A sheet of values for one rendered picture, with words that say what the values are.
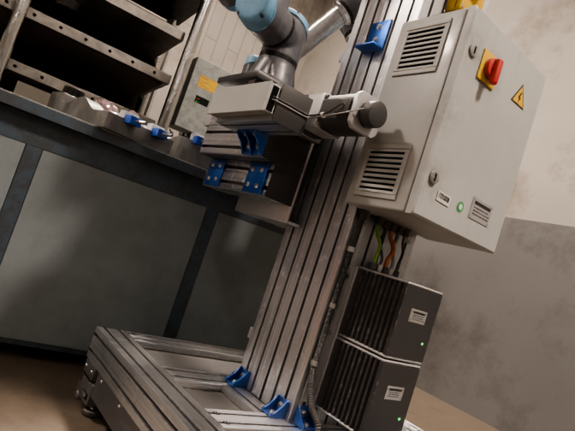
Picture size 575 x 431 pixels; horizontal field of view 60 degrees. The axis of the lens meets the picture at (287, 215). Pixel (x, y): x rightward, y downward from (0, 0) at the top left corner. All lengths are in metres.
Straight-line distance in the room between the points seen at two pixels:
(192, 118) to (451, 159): 1.91
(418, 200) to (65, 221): 1.17
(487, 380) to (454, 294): 0.61
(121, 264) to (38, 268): 0.26
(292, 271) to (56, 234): 0.83
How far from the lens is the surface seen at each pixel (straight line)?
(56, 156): 1.77
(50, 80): 2.62
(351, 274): 1.24
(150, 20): 2.80
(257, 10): 1.38
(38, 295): 1.82
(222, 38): 5.61
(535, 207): 3.61
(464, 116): 1.16
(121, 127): 1.72
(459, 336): 3.63
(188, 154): 1.88
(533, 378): 3.39
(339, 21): 1.91
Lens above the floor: 0.60
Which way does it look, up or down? 4 degrees up
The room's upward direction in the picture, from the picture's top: 18 degrees clockwise
